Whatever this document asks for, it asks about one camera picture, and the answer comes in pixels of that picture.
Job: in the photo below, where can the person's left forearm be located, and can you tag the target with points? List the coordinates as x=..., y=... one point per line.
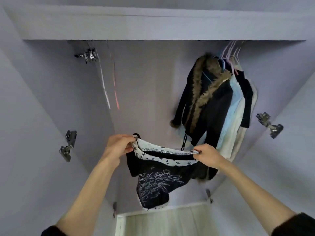
x=88, y=199

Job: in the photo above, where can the grey wooden wardrobe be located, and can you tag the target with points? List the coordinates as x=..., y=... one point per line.
x=147, y=81

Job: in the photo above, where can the person's black left sleeve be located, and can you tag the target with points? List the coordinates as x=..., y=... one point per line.
x=53, y=231

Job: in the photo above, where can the cream printed t-shirt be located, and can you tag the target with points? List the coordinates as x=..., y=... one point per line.
x=241, y=125

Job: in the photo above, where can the light blue knit sweater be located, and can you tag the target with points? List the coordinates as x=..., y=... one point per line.
x=232, y=115

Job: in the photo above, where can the black fur-trimmed jacket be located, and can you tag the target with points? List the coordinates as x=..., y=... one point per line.
x=206, y=105
x=157, y=182

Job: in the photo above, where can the metal door hinge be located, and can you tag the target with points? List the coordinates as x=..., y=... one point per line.
x=209, y=196
x=69, y=145
x=270, y=125
x=114, y=209

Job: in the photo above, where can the black garment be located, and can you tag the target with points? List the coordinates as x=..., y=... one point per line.
x=247, y=103

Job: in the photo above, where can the person's right forearm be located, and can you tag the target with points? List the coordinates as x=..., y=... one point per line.
x=256, y=191

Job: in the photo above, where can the person's black sleeve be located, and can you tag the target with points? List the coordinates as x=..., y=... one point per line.
x=298, y=226
x=53, y=231

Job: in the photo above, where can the person's right hand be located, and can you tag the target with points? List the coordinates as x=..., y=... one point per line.
x=209, y=155

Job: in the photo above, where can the grey wardrobe shelf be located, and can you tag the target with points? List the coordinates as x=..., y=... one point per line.
x=147, y=24

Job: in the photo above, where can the person's black right sleeve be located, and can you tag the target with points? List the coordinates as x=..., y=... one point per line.
x=298, y=226

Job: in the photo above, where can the metal clip hanger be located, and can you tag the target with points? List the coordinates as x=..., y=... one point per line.
x=87, y=55

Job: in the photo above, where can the person's left hand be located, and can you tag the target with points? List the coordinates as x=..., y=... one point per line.
x=118, y=147

